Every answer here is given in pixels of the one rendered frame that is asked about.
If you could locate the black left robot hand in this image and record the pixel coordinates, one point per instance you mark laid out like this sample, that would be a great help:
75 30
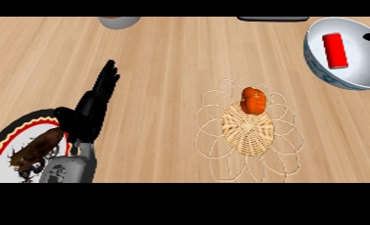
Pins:
92 105

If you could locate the dark flat appliance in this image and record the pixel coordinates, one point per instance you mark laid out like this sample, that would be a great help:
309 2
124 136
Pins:
272 18

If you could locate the woven wicker placemat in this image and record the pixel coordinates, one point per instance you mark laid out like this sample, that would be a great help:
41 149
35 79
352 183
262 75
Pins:
248 131

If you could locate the white plate with patterned rim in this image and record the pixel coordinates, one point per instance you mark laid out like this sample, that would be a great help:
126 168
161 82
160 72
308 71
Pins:
19 137

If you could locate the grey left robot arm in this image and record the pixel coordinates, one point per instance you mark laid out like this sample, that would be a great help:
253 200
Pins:
66 169

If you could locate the brown oblong food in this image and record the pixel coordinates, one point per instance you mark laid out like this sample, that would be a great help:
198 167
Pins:
35 149

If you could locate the grey bowl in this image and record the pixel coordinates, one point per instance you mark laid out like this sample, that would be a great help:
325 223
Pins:
118 22

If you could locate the red can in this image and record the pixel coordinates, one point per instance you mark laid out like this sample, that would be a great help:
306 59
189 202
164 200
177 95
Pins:
334 50

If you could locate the white bowl with blue pattern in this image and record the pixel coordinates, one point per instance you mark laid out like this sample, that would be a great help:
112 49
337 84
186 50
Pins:
346 56

